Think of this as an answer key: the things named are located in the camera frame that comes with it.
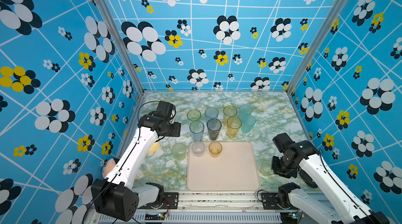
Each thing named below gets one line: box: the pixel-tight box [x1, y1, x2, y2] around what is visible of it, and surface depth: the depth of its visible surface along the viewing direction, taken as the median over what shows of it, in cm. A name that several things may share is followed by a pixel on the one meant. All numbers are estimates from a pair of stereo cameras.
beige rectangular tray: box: [186, 141, 261, 192], surface depth 86 cm
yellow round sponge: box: [147, 141, 160, 154], surface depth 91 cm
